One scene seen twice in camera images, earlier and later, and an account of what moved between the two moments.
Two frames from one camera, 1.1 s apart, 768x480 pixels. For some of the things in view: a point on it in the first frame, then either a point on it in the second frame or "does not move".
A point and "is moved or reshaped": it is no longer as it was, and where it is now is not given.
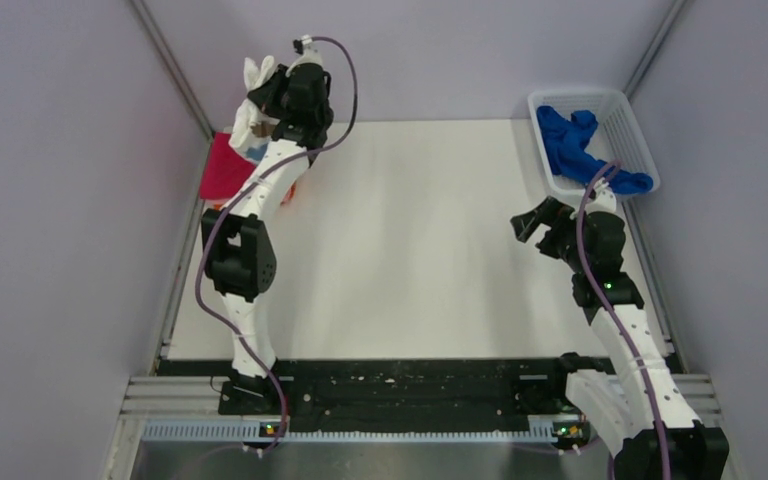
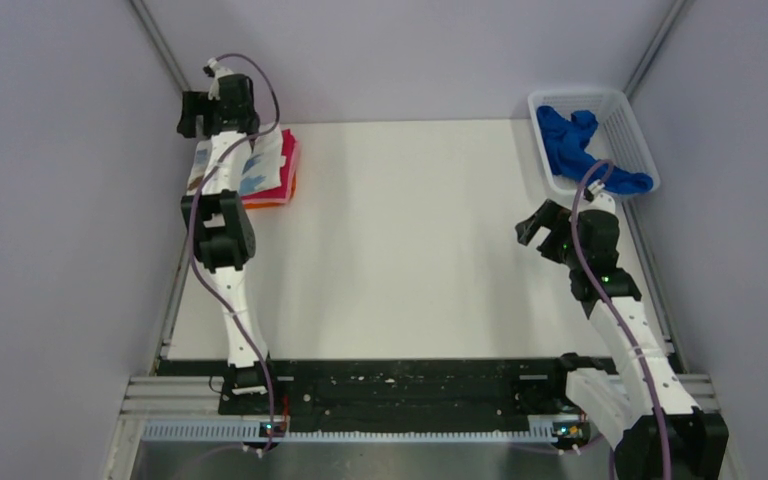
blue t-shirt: x=564 y=141 does not move
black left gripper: x=265 y=95 → x=195 y=103
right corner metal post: x=674 y=14 does not move
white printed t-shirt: x=252 y=128 is moved or reshaped
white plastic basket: x=615 y=139 does not move
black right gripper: x=552 y=212 does not move
